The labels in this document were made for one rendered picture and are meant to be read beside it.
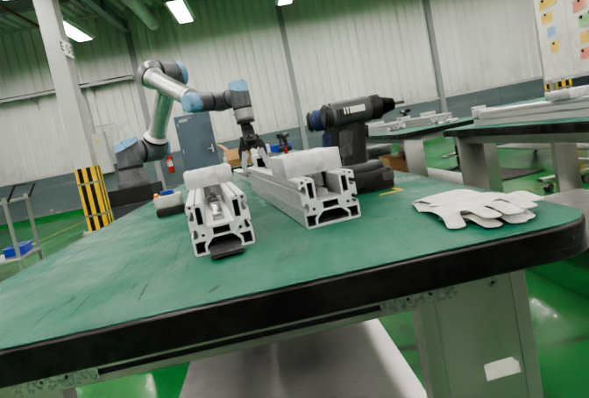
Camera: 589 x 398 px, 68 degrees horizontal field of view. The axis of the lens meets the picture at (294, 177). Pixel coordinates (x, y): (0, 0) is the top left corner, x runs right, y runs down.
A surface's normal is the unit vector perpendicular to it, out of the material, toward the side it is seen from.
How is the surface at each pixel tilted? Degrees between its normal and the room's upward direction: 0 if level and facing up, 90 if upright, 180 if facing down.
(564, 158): 90
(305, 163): 90
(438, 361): 90
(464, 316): 90
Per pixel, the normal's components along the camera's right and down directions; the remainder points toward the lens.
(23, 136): 0.07, 0.08
